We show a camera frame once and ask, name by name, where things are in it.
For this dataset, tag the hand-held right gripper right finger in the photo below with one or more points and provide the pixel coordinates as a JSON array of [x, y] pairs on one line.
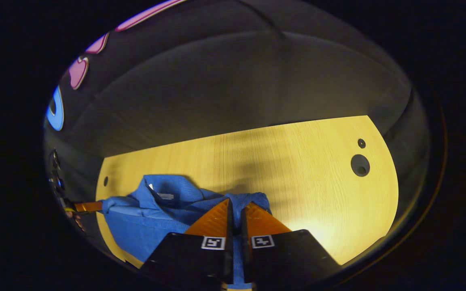
[[244, 230]]

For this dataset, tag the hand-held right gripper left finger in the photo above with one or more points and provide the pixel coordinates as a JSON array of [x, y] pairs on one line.
[[229, 226]]

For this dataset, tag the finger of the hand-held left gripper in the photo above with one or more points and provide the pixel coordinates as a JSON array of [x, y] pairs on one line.
[[89, 207]]

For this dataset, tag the blue button-up shirt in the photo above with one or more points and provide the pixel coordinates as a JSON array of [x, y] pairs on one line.
[[148, 230]]

